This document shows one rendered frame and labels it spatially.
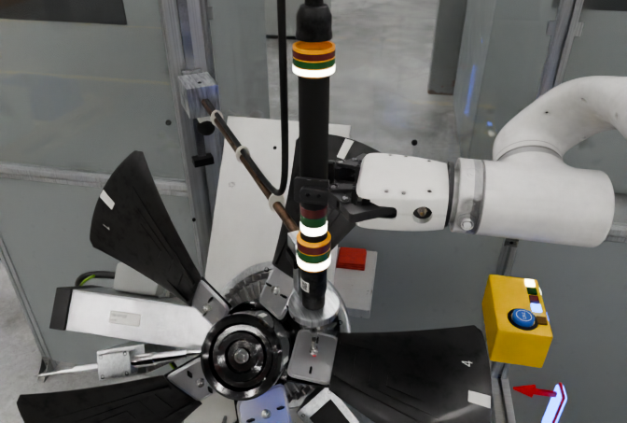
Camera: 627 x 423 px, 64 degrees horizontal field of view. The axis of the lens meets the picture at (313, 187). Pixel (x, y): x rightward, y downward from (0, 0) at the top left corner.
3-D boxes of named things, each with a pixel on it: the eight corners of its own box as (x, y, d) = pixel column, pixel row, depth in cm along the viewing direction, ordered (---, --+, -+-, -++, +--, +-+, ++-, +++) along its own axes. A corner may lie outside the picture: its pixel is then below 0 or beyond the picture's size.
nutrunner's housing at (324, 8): (295, 316, 72) (286, -29, 48) (320, 307, 74) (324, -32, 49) (306, 334, 69) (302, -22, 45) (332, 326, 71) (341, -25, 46)
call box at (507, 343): (480, 308, 113) (488, 272, 108) (526, 314, 112) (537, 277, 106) (487, 366, 100) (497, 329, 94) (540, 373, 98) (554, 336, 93)
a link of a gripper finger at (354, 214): (373, 234, 52) (330, 213, 55) (412, 203, 57) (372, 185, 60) (374, 225, 51) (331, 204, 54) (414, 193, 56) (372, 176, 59)
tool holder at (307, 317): (275, 290, 73) (272, 236, 68) (319, 276, 76) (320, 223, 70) (299, 334, 66) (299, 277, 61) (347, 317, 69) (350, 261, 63)
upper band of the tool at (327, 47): (286, 69, 53) (285, 42, 52) (323, 63, 55) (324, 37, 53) (302, 82, 50) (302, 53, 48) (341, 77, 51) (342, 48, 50)
